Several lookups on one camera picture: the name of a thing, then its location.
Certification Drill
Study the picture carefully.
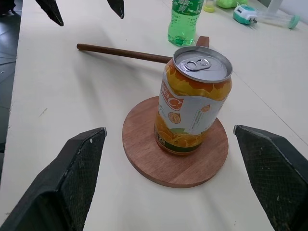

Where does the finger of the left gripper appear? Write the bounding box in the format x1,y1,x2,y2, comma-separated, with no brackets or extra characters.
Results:
107,0,125,20
36,0,64,27

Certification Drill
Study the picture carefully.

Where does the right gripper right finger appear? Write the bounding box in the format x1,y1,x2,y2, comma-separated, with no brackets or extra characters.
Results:
233,124,308,231

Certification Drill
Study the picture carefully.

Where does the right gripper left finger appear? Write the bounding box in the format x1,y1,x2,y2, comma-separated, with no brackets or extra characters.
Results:
0,127,107,231

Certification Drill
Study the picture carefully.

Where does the brown wooden stick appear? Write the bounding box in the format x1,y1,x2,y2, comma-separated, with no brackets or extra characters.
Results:
76,35,210,64

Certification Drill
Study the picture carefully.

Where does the green plastic soda bottle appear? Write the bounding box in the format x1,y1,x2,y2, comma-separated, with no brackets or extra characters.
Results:
167,0,205,47

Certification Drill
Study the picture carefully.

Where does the round wooden base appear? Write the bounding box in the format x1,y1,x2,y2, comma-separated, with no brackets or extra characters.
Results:
122,95,229,189

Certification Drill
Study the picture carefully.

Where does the light green plush toy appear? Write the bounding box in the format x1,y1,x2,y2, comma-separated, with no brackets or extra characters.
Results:
215,0,249,8

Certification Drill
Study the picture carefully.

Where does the orange juice can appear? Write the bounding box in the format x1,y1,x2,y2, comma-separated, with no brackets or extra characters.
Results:
153,46,234,155

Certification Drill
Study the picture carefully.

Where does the teal white plug adapter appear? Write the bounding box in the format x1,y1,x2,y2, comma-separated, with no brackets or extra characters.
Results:
232,4,258,26

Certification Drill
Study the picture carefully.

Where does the clear tube with teal cap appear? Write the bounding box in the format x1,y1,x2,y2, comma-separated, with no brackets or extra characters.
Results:
254,9,301,30

